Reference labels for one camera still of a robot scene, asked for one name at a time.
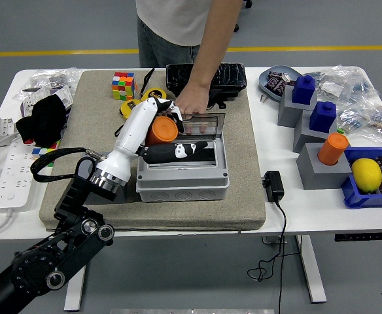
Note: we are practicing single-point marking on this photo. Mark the black plastic case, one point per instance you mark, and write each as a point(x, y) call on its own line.
point(232, 78)

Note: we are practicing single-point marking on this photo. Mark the small metal tweezers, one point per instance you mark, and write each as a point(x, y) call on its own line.
point(264, 98)

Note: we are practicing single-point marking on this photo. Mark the white purple packet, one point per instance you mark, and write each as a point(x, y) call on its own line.
point(29, 104)

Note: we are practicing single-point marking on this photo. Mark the multicolour puzzle cube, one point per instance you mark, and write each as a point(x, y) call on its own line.
point(123, 86)

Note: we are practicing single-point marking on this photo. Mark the brown wrapped packets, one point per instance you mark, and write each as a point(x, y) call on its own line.
point(276, 83)

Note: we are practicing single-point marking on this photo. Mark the grey box with clear lid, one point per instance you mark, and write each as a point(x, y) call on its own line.
point(181, 186)

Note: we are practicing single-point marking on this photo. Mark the black table control panel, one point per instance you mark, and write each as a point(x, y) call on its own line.
point(361, 237)

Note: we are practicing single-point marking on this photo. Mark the grey-brown mat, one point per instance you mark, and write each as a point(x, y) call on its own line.
point(178, 216)

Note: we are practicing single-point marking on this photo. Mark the person's left hand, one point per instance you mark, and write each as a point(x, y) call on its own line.
point(194, 99)

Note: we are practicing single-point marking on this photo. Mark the orange cylinder battery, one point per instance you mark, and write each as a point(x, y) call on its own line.
point(333, 148)
point(165, 131)

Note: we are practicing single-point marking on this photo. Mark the white table leg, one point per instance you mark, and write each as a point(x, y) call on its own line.
point(312, 268)
point(76, 288)

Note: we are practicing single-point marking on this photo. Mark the clear bags of small parts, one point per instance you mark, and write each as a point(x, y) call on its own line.
point(53, 78)

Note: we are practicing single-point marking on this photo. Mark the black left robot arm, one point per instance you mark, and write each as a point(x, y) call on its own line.
point(63, 248)

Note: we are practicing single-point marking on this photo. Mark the person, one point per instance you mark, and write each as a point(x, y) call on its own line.
point(171, 23)

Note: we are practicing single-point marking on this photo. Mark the person's left forearm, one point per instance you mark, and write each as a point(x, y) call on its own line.
point(214, 49)

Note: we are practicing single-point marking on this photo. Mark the blue plastic block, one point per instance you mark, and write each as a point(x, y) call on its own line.
point(303, 90)
point(323, 117)

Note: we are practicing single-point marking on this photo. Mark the blue-grey oval dish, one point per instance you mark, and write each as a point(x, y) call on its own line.
point(264, 80)

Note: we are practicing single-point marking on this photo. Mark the small green piece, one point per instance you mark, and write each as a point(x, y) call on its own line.
point(341, 131)

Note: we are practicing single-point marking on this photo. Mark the black cloth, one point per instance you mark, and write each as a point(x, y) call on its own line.
point(44, 121)

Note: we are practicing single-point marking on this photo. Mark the yellow lemon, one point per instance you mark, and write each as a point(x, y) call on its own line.
point(367, 175)

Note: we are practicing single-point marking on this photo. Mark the white power strip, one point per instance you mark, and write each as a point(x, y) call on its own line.
point(14, 176)

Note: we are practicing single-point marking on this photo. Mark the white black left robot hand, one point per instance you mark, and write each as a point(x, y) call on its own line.
point(135, 131)

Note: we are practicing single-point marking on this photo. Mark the small metal bracket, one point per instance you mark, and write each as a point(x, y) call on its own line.
point(271, 240)

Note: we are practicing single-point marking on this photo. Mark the black tweezers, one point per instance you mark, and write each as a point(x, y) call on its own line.
point(148, 80)

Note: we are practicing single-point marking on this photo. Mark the blue plastic bin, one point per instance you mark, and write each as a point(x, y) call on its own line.
point(367, 199)

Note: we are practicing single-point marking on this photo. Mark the black power adapter plug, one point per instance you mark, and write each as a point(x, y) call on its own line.
point(273, 184)

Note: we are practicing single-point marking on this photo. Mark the grey block holder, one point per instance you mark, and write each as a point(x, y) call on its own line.
point(305, 140)
point(287, 111)
point(318, 175)

